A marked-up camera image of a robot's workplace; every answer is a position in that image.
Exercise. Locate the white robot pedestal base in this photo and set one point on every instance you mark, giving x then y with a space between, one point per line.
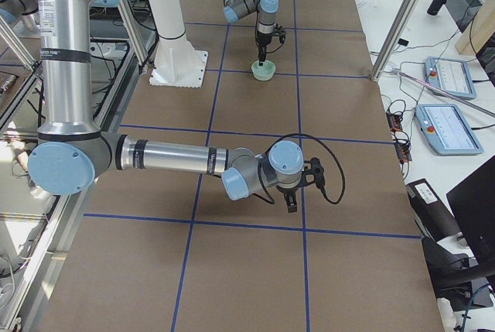
176 62

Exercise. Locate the black monitor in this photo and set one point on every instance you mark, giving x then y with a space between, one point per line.
472 203

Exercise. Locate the black cardboard box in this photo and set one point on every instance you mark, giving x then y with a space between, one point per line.
431 211

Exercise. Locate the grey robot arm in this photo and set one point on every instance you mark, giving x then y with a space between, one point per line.
242 172
266 25

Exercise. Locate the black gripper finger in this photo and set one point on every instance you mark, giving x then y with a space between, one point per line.
262 53
291 201

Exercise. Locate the upper blue teach pendant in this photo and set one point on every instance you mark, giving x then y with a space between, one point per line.
450 75

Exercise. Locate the mint green bowl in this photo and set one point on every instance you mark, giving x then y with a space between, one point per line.
263 71

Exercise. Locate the aluminium frame post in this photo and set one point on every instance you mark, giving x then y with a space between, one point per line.
398 25

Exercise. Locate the left aluminium frame rack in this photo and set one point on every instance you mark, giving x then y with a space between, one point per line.
72 151

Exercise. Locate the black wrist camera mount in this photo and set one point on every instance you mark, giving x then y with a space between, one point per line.
280 33

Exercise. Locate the orange black electronics strip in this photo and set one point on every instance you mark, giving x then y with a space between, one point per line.
401 140

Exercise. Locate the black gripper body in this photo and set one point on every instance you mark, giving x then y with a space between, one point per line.
262 39
287 190

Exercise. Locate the blue teach pendant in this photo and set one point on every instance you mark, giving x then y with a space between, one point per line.
446 130
450 75

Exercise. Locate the lower blue teach pendant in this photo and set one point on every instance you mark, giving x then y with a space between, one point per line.
446 130

